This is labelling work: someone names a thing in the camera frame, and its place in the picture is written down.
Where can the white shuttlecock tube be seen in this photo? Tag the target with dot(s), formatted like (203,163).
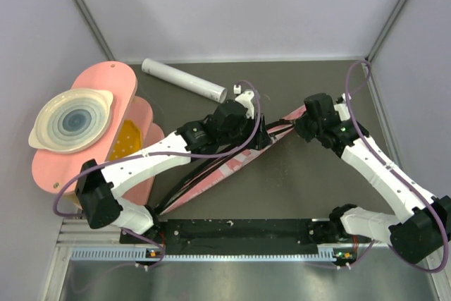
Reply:
(185,80)

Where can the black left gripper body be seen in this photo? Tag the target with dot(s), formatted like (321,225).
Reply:
(243,132)

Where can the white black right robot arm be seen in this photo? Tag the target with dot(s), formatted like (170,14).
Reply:
(420,222)

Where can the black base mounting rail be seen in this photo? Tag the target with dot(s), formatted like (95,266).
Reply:
(247,236)

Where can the pink racket cover bag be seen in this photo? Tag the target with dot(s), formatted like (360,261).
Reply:
(214,171)

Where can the white blue ceramic dish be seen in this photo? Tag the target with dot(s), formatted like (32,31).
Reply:
(72,121)

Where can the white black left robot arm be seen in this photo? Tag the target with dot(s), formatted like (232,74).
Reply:
(100,189)

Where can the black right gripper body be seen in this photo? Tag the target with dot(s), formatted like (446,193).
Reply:
(307,129)

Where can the aluminium frame rail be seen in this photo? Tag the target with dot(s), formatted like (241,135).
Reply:
(126,248)

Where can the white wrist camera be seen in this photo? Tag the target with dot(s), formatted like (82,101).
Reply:
(342,108)
(246,98)

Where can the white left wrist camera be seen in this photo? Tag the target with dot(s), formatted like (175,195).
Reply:
(246,98)

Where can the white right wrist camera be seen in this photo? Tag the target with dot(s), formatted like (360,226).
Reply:
(342,108)

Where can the yellow plastic plate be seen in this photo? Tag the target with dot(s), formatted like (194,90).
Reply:
(129,141)

